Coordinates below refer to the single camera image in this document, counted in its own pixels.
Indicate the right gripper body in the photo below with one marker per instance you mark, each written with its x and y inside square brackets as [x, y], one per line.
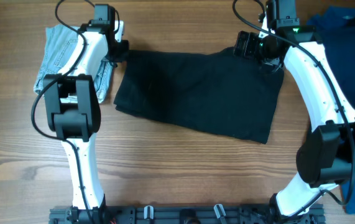
[256, 48]

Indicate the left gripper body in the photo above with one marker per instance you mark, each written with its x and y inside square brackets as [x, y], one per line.
[120, 52]

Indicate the black shorts garment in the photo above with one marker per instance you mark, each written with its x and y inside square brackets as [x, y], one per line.
[218, 93]

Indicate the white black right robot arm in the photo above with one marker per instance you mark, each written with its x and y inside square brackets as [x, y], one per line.
[327, 157]

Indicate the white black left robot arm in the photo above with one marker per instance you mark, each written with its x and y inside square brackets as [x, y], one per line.
[74, 79]

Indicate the folded light blue jeans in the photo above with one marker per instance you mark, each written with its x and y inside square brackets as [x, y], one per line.
[59, 47]

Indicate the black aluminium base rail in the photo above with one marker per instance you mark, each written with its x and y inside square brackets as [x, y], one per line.
[246, 213]

